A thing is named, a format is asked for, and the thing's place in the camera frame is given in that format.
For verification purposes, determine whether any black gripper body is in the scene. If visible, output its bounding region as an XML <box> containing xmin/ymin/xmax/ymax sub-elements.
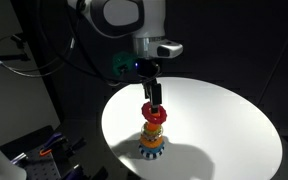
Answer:
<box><xmin>134</xmin><ymin>58</ymin><xmax>162</xmax><ymax>85</ymax></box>

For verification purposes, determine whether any red plastic ring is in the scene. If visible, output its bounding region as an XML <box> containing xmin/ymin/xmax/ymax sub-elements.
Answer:
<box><xmin>141</xmin><ymin>101</ymin><xmax>168</xmax><ymax>125</ymax></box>

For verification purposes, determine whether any black perforated breadboard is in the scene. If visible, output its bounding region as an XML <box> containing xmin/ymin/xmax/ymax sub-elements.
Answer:
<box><xmin>23</xmin><ymin>146</ymin><xmax>68</xmax><ymax>180</ymax></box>

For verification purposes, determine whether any orange cone stacker post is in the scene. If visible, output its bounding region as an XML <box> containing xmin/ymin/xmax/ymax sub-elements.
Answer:
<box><xmin>143</xmin><ymin>112</ymin><xmax>164</xmax><ymax>134</ymax></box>

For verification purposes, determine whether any clear green plastic ring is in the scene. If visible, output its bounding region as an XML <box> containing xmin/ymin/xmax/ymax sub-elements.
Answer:
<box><xmin>140</xmin><ymin>125</ymin><xmax>165</xmax><ymax>140</ymax></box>

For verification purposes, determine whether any orange plastic ring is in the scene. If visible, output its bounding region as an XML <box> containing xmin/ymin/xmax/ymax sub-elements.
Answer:
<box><xmin>139</xmin><ymin>133</ymin><xmax>165</xmax><ymax>149</ymax></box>

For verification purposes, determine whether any blue plastic ring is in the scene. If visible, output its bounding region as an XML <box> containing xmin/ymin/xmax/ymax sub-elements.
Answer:
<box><xmin>138</xmin><ymin>142</ymin><xmax>166</xmax><ymax>152</ymax></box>

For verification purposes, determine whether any black white striped ring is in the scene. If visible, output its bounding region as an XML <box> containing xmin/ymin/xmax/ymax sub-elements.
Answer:
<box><xmin>138</xmin><ymin>146</ymin><xmax>166</xmax><ymax>161</ymax></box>

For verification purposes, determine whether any thick black cable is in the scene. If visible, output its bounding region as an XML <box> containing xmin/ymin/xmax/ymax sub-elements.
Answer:
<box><xmin>37</xmin><ymin>0</ymin><xmax>132</xmax><ymax>88</ymax></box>

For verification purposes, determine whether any orange handled clamp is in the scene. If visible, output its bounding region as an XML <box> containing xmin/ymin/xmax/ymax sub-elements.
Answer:
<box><xmin>38</xmin><ymin>132</ymin><xmax>69</xmax><ymax>158</ymax></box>

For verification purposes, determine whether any thin black cable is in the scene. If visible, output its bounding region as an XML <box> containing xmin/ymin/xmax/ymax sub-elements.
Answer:
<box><xmin>0</xmin><ymin>36</ymin><xmax>77</xmax><ymax>79</ymax></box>

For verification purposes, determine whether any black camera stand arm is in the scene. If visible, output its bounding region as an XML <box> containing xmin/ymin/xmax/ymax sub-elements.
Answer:
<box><xmin>0</xmin><ymin>32</ymin><xmax>32</xmax><ymax>65</ymax></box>

